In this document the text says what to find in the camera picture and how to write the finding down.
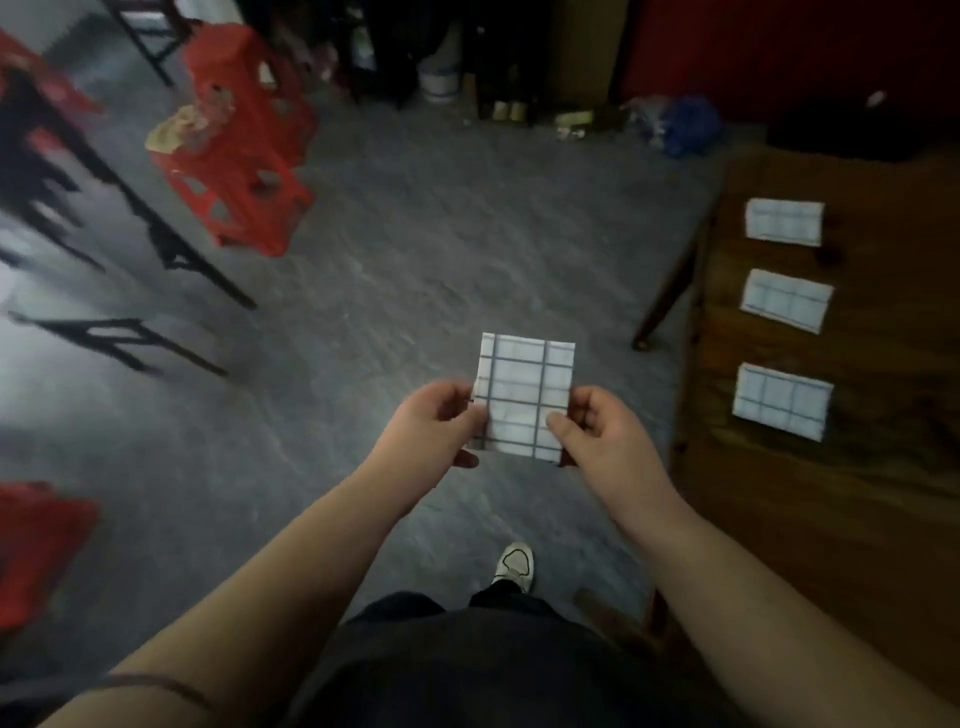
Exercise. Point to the person's black top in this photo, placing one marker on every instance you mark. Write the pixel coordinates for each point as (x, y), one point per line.
(487, 667)

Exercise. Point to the person's right forearm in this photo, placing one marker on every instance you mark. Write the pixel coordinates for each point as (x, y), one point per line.
(787, 637)

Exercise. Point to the black backpack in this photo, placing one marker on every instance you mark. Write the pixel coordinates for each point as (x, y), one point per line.
(847, 127)

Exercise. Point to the person's left hand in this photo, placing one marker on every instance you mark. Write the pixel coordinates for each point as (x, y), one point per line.
(424, 450)

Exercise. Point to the blue plastic bag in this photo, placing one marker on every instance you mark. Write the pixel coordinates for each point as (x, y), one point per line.
(686, 124)

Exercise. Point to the person's left forearm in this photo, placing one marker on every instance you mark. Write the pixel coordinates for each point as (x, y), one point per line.
(247, 622)

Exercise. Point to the person's white right shoe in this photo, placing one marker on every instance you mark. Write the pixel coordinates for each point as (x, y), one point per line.
(514, 566)

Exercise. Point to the red plastic stool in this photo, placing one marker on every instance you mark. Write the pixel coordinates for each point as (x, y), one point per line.
(37, 555)
(240, 210)
(45, 67)
(255, 75)

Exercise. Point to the dark shelf unit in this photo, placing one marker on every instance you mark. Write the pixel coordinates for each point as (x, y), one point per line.
(390, 45)

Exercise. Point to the pile of packaging scraps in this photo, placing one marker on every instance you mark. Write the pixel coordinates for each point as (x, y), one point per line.
(540, 116)

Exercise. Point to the brown cardboard sheet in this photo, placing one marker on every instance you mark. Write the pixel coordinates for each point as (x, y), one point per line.
(581, 52)

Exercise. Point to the person's right hand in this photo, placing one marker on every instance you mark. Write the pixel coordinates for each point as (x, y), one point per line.
(615, 457)

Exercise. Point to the person's black trousers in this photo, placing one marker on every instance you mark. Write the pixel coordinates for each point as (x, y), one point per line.
(510, 596)

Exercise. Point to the white plastic bottle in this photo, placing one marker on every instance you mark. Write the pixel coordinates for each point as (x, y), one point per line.
(439, 79)

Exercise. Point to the black metal chair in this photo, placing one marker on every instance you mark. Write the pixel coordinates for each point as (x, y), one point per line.
(172, 251)

